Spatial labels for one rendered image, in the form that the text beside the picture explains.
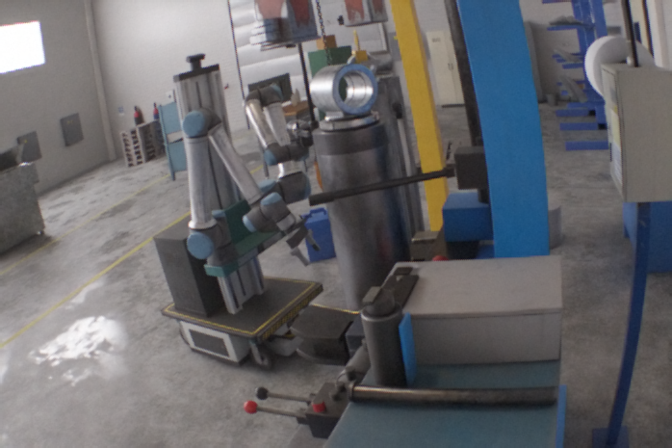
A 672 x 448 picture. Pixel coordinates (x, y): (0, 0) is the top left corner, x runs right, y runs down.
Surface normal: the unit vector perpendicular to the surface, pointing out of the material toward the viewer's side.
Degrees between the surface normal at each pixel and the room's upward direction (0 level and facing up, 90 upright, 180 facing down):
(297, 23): 90
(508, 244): 90
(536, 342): 90
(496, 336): 90
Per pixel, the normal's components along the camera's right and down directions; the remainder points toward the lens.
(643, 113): -0.33, 0.37
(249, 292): 0.86, 0.02
